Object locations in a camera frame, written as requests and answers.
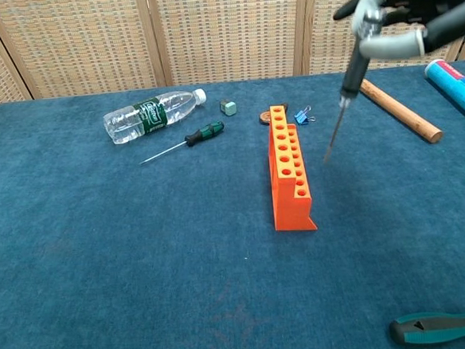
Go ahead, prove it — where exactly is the woven bamboo folding screen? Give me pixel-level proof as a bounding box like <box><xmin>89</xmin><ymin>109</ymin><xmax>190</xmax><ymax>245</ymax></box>
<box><xmin>0</xmin><ymin>0</ymin><xmax>465</xmax><ymax>107</ymax></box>

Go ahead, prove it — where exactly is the black silver precision screwdriver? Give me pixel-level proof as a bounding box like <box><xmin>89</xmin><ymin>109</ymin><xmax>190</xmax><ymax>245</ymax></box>
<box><xmin>311</xmin><ymin>7</ymin><xmax>393</xmax><ymax>165</ymax></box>

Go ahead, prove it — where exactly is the small grey green block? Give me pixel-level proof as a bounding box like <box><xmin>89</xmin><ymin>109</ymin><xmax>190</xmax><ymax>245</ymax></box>
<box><xmin>217</xmin><ymin>99</ymin><xmax>238</xmax><ymax>117</ymax></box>

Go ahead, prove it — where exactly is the wooden rod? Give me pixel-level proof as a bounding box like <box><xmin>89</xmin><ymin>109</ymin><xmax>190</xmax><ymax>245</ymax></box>
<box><xmin>358</xmin><ymin>73</ymin><xmax>444</xmax><ymax>148</ymax></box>

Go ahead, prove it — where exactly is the blue binder clip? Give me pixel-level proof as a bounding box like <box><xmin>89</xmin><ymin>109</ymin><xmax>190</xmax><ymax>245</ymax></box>
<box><xmin>292</xmin><ymin>104</ymin><xmax>317</xmax><ymax>126</ymax></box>

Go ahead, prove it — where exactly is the teal black handle screwdriver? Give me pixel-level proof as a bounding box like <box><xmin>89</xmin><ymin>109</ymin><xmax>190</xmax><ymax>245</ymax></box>
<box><xmin>388</xmin><ymin>309</ymin><xmax>465</xmax><ymax>347</ymax></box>

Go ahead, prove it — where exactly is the blue felt table mat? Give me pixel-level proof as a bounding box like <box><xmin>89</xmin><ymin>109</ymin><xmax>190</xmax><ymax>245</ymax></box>
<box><xmin>0</xmin><ymin>61</ymin><xmax>465</xmax><ymax>349</ymax></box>

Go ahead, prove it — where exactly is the blue cling film roll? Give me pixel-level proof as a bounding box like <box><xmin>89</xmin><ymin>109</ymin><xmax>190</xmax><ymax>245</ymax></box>
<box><xmin>424</xmin><ymin>57</ymin><xmax>465</xmax><ymax>138</ymax></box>

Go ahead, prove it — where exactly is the clear plastic water bottle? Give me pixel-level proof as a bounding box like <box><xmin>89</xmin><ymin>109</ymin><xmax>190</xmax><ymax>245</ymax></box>
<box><xmin>101</xmin><ymin>87</ymin><xmax>211</xmax><ymax>147</ymax></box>

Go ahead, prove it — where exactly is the round brown black gadget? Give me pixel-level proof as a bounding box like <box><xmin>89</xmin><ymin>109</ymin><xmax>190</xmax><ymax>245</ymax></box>
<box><xmin>257</xmin><ymin>103</ymin><xmax>290</xmax><ymax>125</ymax></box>

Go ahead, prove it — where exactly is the orange tool holder rack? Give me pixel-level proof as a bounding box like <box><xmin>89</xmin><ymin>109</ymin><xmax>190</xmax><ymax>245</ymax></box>
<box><xmin>265</xmin><ymin>102</ymin><xmax>319</xmax><ymax>234</ymax></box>

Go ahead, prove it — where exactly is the green black handle screwdriver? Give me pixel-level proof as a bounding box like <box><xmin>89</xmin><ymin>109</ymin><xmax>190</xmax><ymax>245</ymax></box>
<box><xmin>137</xmin><ymin>120</ymin><xmax>228</xmax><ymax>166</ymax></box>

